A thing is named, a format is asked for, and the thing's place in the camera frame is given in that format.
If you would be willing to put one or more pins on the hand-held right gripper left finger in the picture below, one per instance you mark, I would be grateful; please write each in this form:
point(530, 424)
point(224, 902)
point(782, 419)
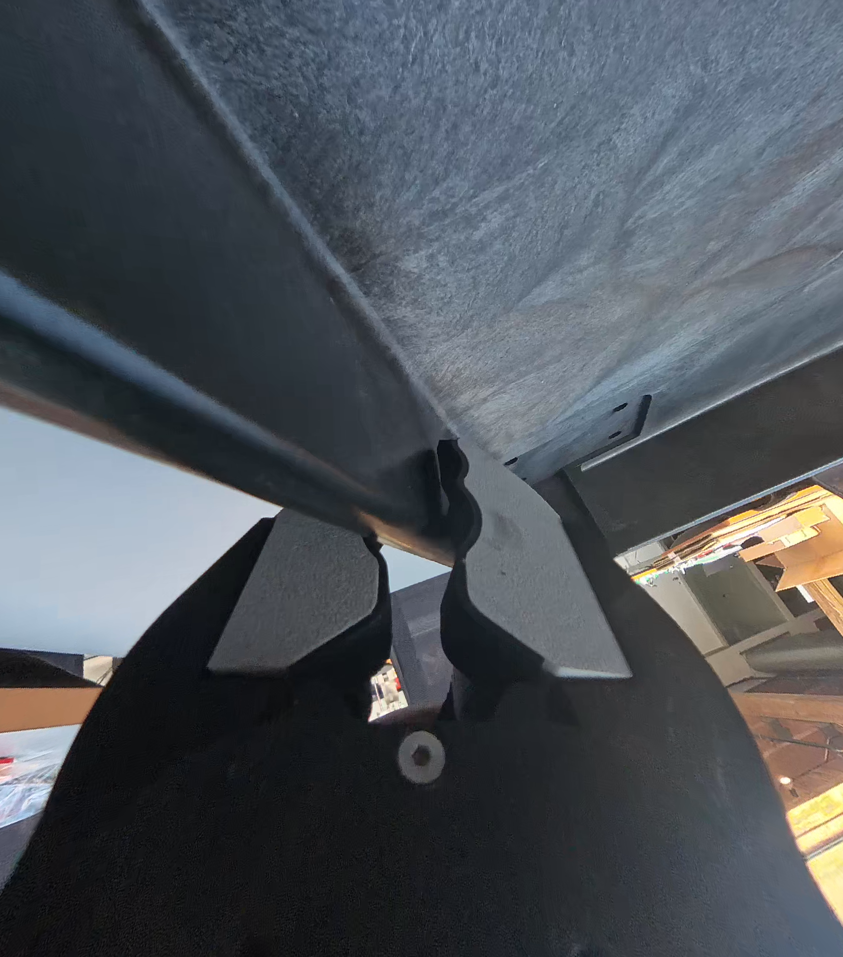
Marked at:
point(294, 598)

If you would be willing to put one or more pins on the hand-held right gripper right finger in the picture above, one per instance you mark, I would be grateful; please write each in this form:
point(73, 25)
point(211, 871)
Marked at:
point(533, 590)

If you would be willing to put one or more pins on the deep black plastic tray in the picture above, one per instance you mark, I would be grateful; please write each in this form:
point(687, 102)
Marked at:
point(578, 187)

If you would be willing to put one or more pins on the large cardboard box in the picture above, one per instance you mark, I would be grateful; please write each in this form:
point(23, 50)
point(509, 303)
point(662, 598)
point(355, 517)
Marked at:
point(817, 546)

